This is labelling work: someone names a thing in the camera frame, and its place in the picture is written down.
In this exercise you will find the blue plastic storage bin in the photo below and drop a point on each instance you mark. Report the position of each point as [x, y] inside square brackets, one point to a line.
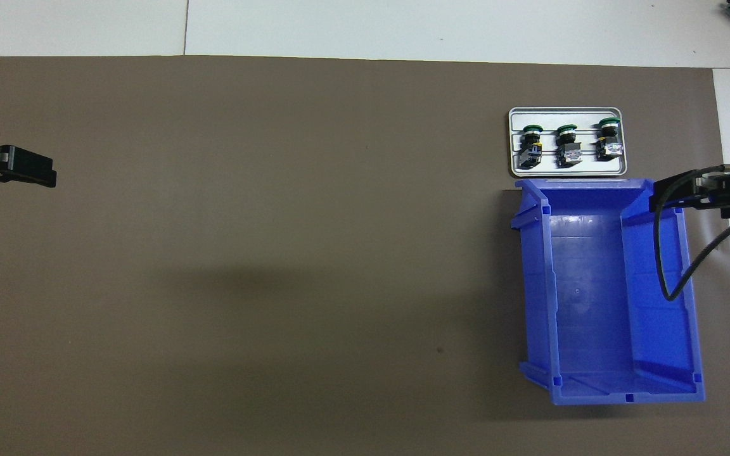
[593, 304]

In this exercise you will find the brown table mat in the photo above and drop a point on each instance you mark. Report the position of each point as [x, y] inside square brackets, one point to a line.
[276, 190]

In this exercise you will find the green push button switch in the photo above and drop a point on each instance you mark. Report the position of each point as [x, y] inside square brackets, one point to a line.
[569, 149]
[609, 142]
[531, 147]

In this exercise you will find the silver metal tray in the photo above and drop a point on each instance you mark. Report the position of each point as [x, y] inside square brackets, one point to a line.
[549, 117]

